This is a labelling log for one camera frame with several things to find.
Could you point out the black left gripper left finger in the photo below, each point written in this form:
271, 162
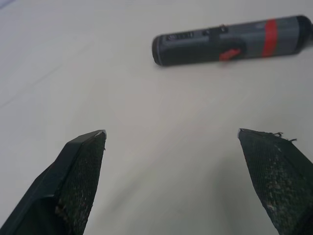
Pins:
61, 186

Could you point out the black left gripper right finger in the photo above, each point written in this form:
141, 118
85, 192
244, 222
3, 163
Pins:
283, 181

